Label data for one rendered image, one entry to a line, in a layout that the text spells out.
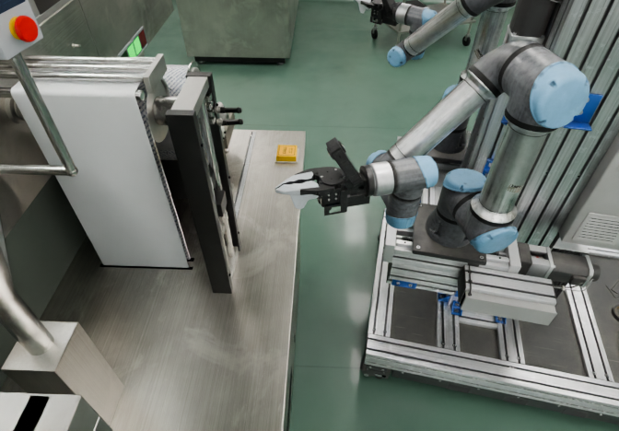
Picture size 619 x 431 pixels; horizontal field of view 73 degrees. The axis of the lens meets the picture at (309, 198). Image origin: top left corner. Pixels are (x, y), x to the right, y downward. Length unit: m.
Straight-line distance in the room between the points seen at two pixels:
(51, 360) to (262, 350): 0.44
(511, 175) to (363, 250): 1.43
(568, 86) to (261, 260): 0.83
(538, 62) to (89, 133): 0.92
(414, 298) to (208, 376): 1.18
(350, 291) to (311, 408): 0.61
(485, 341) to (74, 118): 1.68
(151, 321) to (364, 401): 1.10
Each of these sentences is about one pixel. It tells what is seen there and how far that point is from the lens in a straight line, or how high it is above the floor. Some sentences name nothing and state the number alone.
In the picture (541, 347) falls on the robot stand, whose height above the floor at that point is 0.21.
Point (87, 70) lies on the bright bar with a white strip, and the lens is 0.98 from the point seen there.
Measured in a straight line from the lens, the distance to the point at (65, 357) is 0.86.
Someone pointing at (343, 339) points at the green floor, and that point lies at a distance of 2.09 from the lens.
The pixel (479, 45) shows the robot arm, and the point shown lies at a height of 1.19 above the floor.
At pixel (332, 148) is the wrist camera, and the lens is 0.87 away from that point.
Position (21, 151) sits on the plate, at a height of 1.25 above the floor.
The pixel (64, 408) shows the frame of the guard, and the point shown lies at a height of 1.60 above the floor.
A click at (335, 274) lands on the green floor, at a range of 2.28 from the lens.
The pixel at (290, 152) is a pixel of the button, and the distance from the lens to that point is 1.51.
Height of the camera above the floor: 1.84
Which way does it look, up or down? 44 degrees down
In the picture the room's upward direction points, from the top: straight up
